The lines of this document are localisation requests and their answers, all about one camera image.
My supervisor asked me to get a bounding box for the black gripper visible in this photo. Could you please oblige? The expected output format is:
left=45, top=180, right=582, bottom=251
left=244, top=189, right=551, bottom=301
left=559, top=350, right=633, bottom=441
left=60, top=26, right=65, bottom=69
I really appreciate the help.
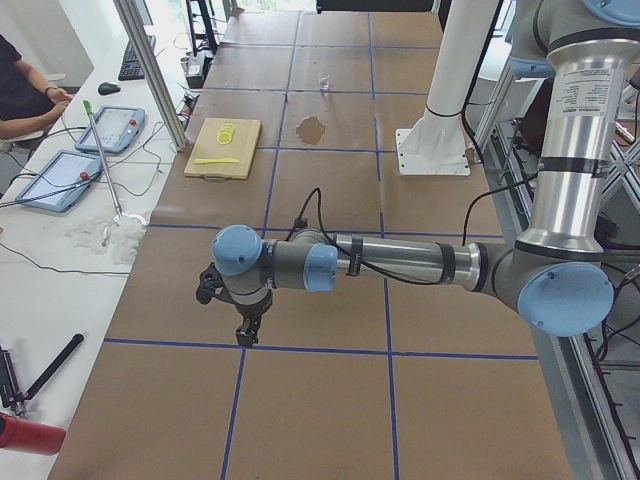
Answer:
left=196, top=263, right=273, bottom=347

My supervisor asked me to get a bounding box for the clear glass shaker cup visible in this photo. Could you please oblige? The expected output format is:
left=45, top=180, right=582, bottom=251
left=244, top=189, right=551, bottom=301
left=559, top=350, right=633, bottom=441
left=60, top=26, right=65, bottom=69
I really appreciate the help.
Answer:
left=318, top=74, right=330, bottom=93

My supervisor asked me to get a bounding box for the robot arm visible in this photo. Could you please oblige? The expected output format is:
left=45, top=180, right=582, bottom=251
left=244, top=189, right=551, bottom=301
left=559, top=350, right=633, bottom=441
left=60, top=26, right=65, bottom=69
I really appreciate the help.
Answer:
left=196, top=1, right=639, bottom=347

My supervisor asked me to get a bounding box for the white tissue pile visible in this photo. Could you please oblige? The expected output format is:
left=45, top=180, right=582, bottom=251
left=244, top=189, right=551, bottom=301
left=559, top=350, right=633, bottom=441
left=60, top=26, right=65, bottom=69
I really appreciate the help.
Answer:
left=63, top=214, right=147, bottom=265

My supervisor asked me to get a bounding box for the yellow plastic knife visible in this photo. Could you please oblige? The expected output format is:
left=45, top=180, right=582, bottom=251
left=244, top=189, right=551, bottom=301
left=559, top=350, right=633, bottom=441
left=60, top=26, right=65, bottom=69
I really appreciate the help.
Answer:
left=193, top=157, right=240, bottom=165

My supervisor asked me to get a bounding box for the wooden cutting board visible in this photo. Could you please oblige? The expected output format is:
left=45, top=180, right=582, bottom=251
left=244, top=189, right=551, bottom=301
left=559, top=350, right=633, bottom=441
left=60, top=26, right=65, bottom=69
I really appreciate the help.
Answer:
left=184, top=118, right=261, bottom=180

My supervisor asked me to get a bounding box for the lemon slice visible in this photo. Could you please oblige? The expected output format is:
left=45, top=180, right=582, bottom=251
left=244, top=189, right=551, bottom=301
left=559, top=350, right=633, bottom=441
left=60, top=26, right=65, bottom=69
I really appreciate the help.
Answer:
left=216, top=122, right=236, bottom=145

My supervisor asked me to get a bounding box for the spilled liquid puddle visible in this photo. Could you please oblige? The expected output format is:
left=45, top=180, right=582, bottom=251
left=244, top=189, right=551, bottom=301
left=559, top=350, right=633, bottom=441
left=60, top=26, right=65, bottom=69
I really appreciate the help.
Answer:
left=295, top=115, right=327, bottom=145

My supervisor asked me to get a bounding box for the near teach pendant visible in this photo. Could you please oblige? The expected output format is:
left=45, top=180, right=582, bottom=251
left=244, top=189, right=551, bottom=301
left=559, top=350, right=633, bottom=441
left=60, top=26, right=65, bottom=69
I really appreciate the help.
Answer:
left=16, top=150, right=103, bottom=213

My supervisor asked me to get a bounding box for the teach pendant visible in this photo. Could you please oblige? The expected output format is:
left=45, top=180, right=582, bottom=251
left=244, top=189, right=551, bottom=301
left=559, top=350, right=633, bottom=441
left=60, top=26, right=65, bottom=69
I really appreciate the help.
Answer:
left=16, top=150, right=103, bottom=213
left=93, top=106, right=146, bottom=155

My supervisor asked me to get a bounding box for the far teach pendant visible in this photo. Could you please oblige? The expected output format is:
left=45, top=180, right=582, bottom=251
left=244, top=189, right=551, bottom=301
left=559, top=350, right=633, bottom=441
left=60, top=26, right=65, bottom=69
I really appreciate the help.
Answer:
left=93, top=106, right=146, bottom=155

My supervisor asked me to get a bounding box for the red bottle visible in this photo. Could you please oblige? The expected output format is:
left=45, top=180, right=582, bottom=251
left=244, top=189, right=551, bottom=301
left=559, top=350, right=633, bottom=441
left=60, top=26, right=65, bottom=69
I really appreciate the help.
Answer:
left=0, top=413, right=66, bottom=456

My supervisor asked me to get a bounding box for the black tripod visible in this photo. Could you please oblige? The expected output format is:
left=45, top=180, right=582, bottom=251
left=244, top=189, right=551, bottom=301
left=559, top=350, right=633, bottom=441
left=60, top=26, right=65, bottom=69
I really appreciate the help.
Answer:
left=0, top=332, right=86, bottom=416

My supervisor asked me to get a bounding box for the grabber reach tool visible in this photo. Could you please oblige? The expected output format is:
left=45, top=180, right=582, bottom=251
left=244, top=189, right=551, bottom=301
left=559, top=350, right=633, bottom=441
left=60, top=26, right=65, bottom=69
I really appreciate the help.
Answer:
left=82, top=100, right=123, bottom=247

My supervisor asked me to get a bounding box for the black computer mouse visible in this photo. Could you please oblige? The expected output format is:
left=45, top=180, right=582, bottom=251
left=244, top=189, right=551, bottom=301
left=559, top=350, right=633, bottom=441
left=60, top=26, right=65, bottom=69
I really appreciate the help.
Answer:
left=97, top=82, right=121, bottom=96

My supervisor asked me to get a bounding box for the black keyboard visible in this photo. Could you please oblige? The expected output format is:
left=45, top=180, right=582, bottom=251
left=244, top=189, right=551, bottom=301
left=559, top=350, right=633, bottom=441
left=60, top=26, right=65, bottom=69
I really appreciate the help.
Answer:
left=118, top=41, right=145, bottom=81

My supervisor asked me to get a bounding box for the seated person black shirt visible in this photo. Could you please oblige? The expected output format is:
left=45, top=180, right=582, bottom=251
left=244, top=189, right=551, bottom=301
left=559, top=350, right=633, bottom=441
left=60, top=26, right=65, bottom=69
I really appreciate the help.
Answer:
left=1, top=36, right=73, bottom=140

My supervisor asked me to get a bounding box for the aluminium frame post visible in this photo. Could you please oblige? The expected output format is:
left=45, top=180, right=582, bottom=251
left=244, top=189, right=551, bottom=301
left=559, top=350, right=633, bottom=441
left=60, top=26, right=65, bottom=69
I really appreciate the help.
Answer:
left=113, top=0, right=187, bottom=152

